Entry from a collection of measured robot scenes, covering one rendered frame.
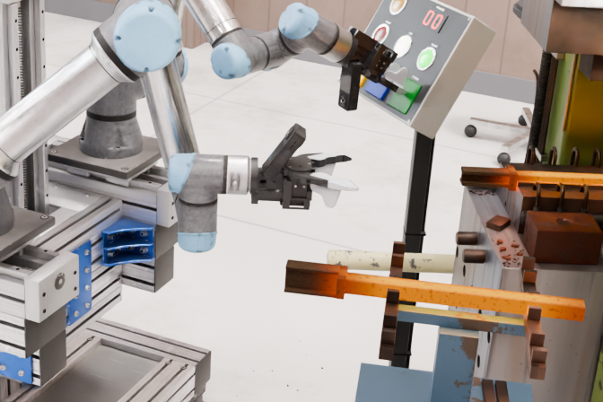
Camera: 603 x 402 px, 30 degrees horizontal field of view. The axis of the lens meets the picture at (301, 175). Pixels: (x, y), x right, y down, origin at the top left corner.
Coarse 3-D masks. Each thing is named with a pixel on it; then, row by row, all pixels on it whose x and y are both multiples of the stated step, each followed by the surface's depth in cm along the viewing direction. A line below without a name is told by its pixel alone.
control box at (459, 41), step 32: (384, 0) 274; (416, 0) 265; (416, 32) 260; (448, 32) 252; (480, 32) 249; (416, 64) 256; (448, 64) 249; (416, 96) 252; (448, 96) 252; (416, 128) 251
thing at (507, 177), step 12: (468, 168) 215; (480, 168) 215; (492, 168) 216; (504, 168) 216; (468, 180) 215; (480, 180) 215; (492, 180) 215; (504, 180) 215; (516, 180) 214; (528, 180) 215; (540, 180) 215; (552, 180) 215; (564, 180) 215; (576, 180) 215; (588, 180) 215; (600, 180) 215
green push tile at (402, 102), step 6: (408, 78) 256; (408, 84) 255; (414, 84) 254; (408, 90) 254; (414, 90) 253; (420, 90) 252; (396, 96) 257; (402, 96) 255; (408, 96) 254; (414, 96) 252; (390, 102) 258; (396, 102) 256; (402, 102) 254; (408, 102) 253; (396, 108) 255; (402, 108) 254; (408, 108) 252
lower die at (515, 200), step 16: (512, 192) 217; (528, 192) 211; (544, 192) 212; (560, 192) 212; (576, 192) 213; (592, 192) 213; (512, 208) 216; (528, 208) 210; (544, 208) 210; (576, 208) 211; (592, 208) 211
